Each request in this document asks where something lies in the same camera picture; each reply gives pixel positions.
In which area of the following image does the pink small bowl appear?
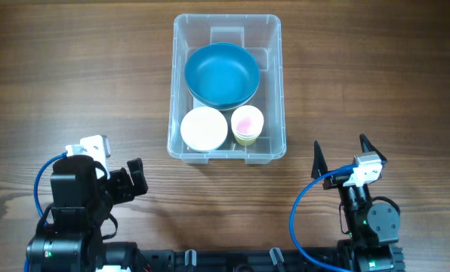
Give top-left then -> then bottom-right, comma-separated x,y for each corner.
180,107 -> 228,153

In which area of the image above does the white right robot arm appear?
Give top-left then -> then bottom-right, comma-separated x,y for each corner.
323,134 -> 405,271

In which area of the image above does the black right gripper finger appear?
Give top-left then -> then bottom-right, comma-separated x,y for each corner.
311,141 -> 328,179
359,134 -> 387,163

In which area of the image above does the clear plastic storage container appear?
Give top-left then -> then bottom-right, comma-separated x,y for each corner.
167,14 -> 287,164

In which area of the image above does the cream beige bowl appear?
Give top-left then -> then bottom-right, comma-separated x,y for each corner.
193,104 -> 244,112

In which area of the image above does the cream plastic cup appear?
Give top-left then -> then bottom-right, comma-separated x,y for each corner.
233,131 -> 261,141

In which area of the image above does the dark blue bowl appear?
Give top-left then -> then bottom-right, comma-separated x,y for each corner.
184,43 -> 260,104
188,88 -> 257,107

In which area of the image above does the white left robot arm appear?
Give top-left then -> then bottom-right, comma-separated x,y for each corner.
24,154 -> 152,271

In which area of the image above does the pink plastic cup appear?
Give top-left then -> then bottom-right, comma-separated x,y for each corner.
231,105 -> 264,134

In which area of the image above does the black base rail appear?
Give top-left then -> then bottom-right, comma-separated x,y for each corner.
142,247 -> 405,272

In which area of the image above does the yellow plastic cup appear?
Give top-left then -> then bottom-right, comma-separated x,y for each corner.
234,134 -> 258,146

